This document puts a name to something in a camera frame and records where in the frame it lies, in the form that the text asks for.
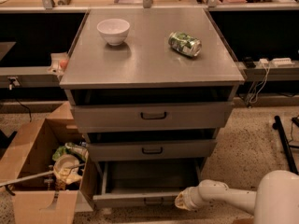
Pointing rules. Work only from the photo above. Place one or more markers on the grey top drawer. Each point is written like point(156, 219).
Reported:
point(150, 117)

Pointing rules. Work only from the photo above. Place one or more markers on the cream bowl in box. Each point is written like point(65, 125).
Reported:
point(66, 169)

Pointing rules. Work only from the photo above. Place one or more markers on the grey middle drawer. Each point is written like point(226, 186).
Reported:
point(153, 150)

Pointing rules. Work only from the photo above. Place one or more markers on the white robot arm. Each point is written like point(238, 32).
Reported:
point(276, 200)

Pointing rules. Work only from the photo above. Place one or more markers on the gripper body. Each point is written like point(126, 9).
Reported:
point(197, 194)

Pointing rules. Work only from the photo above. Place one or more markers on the white power strip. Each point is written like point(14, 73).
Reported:
point(280, 62)

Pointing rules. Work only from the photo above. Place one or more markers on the green soda can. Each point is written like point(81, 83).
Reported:
point(185, 44)

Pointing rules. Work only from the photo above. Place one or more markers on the brown cardboard box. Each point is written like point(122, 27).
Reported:
point(30, 153)

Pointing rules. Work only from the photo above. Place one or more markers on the grey drawer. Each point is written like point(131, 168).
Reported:
point(146, 183)
point(150, 117)
point(153, 150)

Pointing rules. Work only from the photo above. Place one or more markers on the grey metal rod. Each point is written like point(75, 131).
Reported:
point(29, 177)

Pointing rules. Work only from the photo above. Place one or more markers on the small orange ball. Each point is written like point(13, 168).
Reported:
point(63, 64)

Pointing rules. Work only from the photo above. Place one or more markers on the green plastic bag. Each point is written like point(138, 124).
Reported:
point(72, 149)

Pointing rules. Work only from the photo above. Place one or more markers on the grey bottom drawer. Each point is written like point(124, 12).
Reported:
point(146, 183)

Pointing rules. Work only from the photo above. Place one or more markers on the white ceramic bowl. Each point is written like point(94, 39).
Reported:
point(113, 31)

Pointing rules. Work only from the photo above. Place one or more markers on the black floor stand bar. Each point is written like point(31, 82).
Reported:
point(277, 125)

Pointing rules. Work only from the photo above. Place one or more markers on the grey metal drawer cabinet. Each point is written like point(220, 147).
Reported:
point(144, 69)

